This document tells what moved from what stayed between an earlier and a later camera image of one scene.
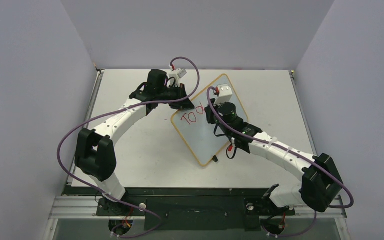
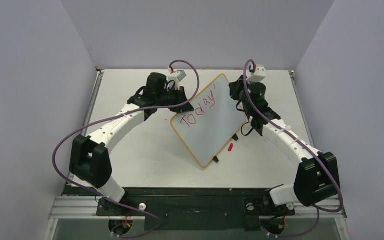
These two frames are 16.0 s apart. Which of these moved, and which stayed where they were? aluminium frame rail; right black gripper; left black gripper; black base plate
Moved: right black gripper
Stayed: aluminium frame rail; left black gripper; black base plate
